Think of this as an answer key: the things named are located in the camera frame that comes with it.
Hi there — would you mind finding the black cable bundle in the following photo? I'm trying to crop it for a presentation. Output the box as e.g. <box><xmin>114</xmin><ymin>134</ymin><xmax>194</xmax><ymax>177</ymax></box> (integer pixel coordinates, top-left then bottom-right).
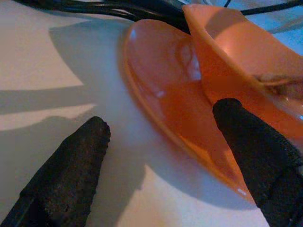
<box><xmin>14</xmin><ymin>0</ymin><xmax>191</xmax><ymax>33</ymax></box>

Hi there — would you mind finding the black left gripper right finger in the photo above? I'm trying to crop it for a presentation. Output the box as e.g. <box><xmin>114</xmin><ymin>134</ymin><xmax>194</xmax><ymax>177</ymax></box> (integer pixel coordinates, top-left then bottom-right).
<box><xmin>212</xmin><ymin>97</ymin><xmax>303</xmax><ymax>227</ymax></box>

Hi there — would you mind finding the orange bowl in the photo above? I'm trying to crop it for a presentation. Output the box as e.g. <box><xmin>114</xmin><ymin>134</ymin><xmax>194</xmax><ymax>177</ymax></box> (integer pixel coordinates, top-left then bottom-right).
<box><xmin>182</xmin><ymin>3</ymin><xmax>303</xmax><ymax>145</ymax></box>

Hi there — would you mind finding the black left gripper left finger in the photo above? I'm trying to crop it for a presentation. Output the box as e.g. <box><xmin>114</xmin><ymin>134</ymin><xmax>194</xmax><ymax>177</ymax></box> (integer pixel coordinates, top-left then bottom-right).
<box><xmin>0</xmin><ymin>115</ymin><xmax>111</xmax><ymax>227</ymax></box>

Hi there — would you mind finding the orange plate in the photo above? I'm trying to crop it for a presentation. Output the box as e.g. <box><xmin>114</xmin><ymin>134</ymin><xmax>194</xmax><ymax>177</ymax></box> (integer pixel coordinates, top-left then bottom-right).
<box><xmin>119</xmin><ymin>18</ymin><xmax>258</xmax><ymax>204</ymax></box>

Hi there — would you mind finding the thin black cable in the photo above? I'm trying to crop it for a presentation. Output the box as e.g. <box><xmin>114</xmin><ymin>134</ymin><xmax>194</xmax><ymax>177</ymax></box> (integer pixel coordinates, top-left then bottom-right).
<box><xmin>240</xmin><ymin>0</ymin><xmax>303</xmax><ymax>16</ymax></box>

